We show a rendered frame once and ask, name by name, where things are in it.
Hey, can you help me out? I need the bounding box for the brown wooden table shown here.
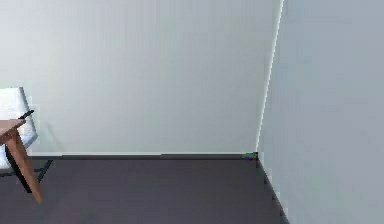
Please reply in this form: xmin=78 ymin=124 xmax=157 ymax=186
xmin=0 ymin=118 xmax=45 ymax=204

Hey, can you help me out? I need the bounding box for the white chair with black frame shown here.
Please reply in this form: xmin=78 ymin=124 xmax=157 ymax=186
xmin=0 ymin=86 xmax=54 ymax=194

